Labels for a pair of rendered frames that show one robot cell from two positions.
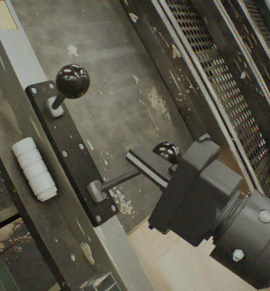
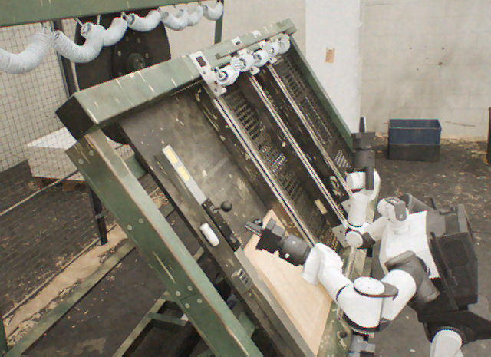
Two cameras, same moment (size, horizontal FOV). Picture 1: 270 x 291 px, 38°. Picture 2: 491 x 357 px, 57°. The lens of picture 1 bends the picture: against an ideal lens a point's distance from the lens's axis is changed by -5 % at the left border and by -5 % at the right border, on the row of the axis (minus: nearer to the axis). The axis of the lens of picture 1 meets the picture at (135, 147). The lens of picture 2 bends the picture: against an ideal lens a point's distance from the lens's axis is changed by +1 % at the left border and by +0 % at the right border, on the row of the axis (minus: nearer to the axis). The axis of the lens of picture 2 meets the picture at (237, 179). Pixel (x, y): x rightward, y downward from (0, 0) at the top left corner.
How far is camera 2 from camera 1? 104 cm
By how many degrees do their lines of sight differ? 9
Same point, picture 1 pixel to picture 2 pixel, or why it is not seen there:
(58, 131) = (216, 219)
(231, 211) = (282, 241)
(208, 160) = (273, 226)
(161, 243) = (256, 254)
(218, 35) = (266, 120)
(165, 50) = (242, 156)
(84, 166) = (226, 229)
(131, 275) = (248, 269)
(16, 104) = (197, 209)
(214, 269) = (280, 263)
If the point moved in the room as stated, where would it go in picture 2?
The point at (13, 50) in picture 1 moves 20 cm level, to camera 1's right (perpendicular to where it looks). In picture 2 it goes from (192, 189) to (251, 181)
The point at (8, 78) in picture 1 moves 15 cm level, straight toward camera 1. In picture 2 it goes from (192, 200) to (211, 218)
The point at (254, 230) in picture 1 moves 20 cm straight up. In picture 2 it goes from (291, 247) to (289, 190)
